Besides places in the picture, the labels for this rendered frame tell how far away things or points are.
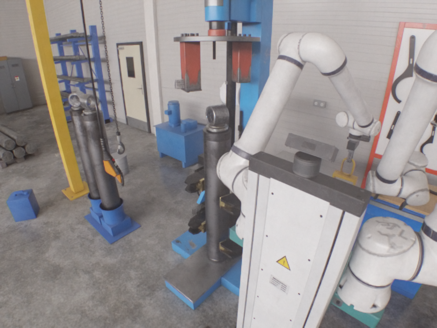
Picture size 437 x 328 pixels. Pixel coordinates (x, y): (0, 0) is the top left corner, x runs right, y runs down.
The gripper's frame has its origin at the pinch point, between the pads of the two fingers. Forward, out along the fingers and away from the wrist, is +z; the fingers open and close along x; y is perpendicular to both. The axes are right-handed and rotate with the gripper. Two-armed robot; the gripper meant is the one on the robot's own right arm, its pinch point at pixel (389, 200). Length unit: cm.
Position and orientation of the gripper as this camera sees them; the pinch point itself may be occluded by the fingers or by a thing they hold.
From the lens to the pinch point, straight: 145.8
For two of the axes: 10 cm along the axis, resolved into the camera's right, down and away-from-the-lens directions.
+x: 8.1, 3.6, -4.6
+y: -5.7, 6.8, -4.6
